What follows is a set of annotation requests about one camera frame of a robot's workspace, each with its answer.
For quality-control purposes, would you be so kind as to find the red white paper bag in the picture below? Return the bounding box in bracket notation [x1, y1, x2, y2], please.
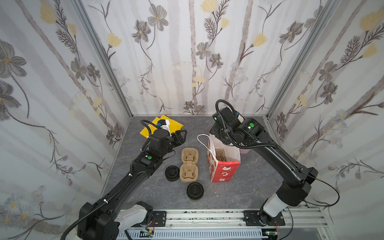
[197, 134, 241, 183]

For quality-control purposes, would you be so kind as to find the brown pulp cup carrier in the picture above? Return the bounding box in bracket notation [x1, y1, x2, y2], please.
[180, 148, 199, 183]

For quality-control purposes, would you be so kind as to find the black plastic cup lid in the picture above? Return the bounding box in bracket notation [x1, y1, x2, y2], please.
[187, 183, 204, 201]

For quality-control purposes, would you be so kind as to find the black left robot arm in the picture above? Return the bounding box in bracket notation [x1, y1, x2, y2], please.
[61, 120, 188, 240]

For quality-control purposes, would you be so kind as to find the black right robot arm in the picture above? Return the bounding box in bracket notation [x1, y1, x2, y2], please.
[210, 100, 319, 226]

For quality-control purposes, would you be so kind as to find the yellow napkin stack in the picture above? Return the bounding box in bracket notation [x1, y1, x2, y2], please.
[140, 115, 184, 138]

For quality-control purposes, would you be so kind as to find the pink straw holder cup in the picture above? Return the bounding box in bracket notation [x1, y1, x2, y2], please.
[239, 149, 250, 155]

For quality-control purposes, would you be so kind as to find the stack of black lids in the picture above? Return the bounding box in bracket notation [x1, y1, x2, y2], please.
[165, 165, 180, 182]

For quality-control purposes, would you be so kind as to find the aluminium mounting rail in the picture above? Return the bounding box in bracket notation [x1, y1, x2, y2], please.
[80, 209, 334, 240]

